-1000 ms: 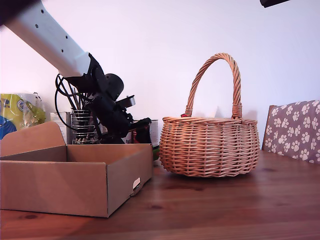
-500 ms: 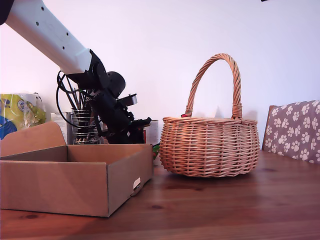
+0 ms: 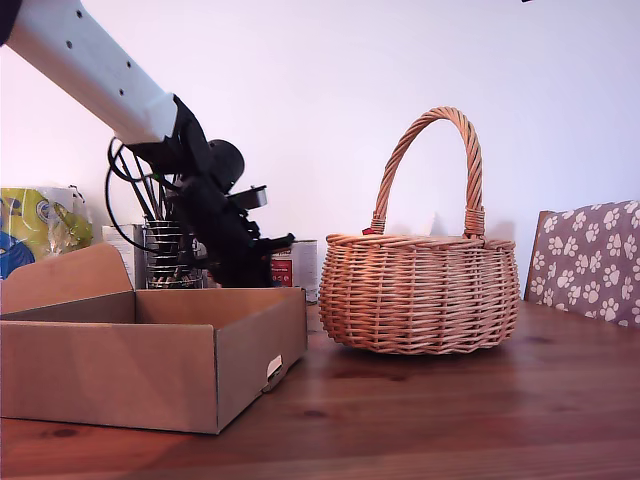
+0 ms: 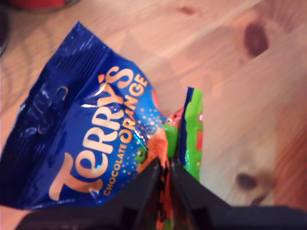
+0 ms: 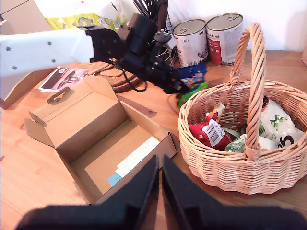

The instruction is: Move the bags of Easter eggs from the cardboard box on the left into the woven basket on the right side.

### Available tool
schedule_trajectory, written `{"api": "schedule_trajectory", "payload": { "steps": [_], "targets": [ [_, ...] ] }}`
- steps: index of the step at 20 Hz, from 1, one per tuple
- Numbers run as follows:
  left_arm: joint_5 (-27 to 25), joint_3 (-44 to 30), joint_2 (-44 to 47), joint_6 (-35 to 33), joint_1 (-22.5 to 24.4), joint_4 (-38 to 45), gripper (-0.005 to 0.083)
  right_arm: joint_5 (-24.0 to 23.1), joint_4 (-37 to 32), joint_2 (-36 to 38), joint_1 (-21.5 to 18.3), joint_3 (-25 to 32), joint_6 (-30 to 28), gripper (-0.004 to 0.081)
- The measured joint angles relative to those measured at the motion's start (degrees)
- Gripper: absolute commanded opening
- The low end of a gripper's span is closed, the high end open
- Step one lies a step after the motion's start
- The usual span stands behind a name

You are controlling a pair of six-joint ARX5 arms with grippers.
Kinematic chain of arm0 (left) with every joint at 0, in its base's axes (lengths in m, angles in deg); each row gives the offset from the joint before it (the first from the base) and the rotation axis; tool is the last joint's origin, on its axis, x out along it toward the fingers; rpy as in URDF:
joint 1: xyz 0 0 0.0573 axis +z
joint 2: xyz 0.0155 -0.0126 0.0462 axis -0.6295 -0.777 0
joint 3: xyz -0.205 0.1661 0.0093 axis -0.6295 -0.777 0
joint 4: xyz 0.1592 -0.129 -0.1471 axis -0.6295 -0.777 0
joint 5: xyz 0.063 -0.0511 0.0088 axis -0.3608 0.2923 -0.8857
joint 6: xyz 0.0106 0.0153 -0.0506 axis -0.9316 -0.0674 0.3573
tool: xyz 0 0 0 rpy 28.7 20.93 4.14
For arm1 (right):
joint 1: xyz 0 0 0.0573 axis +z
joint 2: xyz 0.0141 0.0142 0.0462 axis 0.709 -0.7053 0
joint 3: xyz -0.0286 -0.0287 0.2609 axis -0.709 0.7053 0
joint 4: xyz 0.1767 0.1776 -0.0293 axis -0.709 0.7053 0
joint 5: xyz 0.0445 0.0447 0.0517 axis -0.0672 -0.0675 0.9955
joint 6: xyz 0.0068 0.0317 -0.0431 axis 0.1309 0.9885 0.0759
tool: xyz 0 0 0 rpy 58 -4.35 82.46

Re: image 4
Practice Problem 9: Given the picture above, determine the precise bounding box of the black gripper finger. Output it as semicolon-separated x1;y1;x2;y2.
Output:
95;157;161;230
170;160;233;230

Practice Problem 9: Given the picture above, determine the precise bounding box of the blue Terry's mini eggs bag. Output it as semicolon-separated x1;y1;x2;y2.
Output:
0;21;204;230

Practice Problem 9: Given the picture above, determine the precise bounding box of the red-labelled tin can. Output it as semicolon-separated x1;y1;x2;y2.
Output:
7;0;81;11

